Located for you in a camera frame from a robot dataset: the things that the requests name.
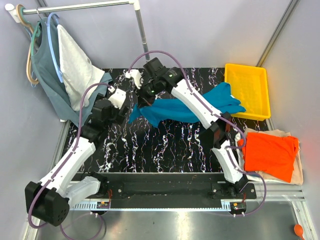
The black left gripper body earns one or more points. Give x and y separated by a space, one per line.
117 117

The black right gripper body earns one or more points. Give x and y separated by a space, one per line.
148 91

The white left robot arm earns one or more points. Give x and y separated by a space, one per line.
51 198

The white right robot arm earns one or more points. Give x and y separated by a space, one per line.
216 124

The white hanging shirt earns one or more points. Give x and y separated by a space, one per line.
78 72

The light blue hanger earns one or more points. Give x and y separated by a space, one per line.
55 17

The grey-green hanging shirt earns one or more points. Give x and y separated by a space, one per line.
43 67

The yellow plastic bin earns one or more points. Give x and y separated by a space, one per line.
249 85

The green hanger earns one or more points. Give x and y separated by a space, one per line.
36 33

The white folded t-shirt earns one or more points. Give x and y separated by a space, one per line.
240 155

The metal clothes rack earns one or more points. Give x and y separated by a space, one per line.
134 3

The wooden hanger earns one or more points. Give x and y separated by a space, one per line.
30 29

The orange folded t-shirt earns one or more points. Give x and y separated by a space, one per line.
270 154

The beige folded t-shirt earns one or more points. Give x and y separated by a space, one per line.
297 178

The orange rubber bulb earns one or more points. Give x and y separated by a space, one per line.
298 230

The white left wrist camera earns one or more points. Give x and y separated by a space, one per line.
117 97

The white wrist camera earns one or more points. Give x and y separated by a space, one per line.
117 97
136 76

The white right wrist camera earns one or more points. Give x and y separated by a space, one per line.
136 76

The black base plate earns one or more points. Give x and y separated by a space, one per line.
170 192

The aluminium corner rail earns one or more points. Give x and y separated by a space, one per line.
291 7

